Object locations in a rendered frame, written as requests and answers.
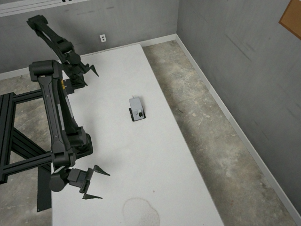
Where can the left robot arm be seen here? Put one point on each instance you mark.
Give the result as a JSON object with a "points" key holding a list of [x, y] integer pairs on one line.
{"points": [[62, 48]]}

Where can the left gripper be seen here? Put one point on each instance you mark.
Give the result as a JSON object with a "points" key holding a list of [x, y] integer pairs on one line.
{"points": [[85, 71]]}

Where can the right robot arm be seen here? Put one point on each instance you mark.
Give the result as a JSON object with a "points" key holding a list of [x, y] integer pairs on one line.
{"points": [[65, 132]]}

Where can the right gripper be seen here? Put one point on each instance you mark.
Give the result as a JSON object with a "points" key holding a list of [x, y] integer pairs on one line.
{"points": [[86, 183]]}

